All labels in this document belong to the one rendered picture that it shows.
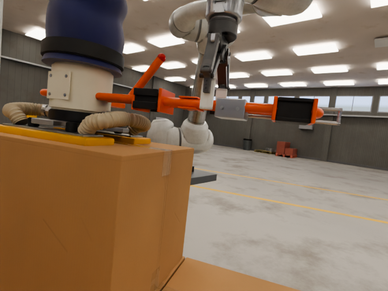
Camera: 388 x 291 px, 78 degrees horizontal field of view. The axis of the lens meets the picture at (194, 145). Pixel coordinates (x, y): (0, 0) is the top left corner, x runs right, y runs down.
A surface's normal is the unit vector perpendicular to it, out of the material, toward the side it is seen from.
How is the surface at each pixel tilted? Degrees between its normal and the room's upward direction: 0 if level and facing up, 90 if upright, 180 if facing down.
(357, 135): 90
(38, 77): 90
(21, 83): 90
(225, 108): 90
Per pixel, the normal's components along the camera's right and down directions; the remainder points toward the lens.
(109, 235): -0.35, 0.03
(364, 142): -0.62, -0.01
